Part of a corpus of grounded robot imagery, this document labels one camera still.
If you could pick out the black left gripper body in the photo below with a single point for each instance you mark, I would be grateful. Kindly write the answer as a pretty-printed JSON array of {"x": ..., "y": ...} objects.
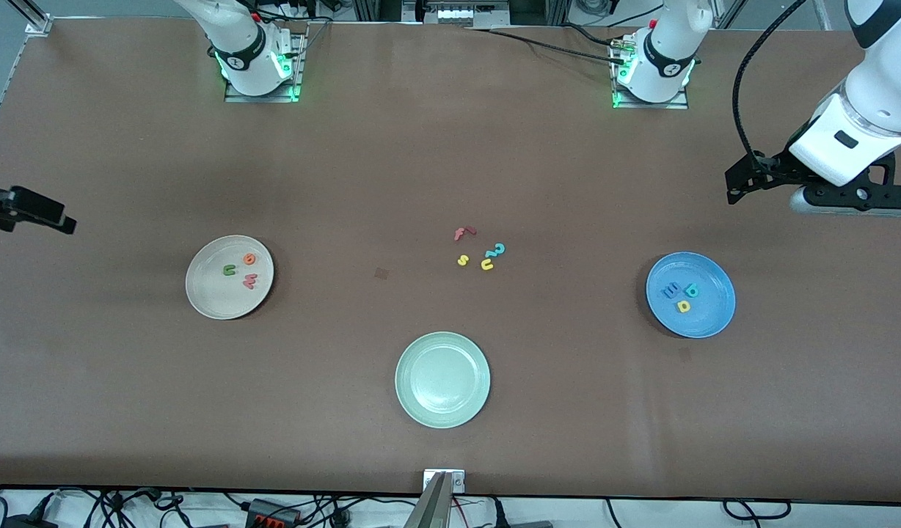
[{"x": 775, "y": 167}]

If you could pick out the dark blue foam letter m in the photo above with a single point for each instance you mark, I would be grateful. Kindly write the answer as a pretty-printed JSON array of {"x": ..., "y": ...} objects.
[{"x": 670, "y": 291}]

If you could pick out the yellow foam letter a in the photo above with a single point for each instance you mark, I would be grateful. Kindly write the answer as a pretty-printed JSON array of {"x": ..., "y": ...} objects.
[{"x": 684, "y": 306}]

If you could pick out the pink foam letter w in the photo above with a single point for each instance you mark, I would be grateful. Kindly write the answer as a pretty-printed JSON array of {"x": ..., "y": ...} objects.
[{"x": 250, "y": 280}]

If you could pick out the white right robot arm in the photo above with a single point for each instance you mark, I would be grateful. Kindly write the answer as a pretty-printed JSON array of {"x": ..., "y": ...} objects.
[{"x": 238, "y": 37}]

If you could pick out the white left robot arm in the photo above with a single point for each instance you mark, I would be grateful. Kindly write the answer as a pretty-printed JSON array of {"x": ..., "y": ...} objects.
[{"x": 872, "y": 95}]

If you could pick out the blue round plate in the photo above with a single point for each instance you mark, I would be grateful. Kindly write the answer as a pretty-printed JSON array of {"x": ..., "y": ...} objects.
[{"x": 707, "y": 315}]

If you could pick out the pale beige round plate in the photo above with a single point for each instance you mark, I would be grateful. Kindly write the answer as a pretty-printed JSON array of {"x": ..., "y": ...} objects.
[{"x": 216, "y": 293}]

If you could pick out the teal foam number 2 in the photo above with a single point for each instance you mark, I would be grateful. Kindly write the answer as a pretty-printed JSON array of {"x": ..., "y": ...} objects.
[{"x": 497, "y": 250}]

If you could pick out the red foam letter f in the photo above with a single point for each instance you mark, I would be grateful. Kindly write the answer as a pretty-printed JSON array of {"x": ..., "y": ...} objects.
[{"x": 462, "y": 233}]

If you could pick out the pale green round plate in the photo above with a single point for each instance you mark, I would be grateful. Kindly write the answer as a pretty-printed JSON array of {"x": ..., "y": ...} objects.
[{"x": 442, "y": 380}]

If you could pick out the black red power strip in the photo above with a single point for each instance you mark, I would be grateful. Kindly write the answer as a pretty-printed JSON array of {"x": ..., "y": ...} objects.
[{"x": 273, "y": 513}]

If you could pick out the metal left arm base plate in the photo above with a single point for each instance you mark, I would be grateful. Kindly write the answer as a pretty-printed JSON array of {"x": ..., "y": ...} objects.
[{"x": 681, "y": 99}]

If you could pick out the aluminium frame profile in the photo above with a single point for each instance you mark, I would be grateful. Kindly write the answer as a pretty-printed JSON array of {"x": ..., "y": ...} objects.
[{"x": 34, "y": 18}]

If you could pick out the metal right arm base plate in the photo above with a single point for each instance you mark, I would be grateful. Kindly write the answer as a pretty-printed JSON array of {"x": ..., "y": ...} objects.
[{"x": 298, "y": 59}]

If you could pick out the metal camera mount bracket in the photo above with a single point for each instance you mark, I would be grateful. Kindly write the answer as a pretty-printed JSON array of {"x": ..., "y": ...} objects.
[{"x": 458, "y": 480}]

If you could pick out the grey metal camera post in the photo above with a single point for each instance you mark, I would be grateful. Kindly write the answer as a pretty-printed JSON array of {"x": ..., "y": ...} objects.
[{"x": 430, "y": 510}]

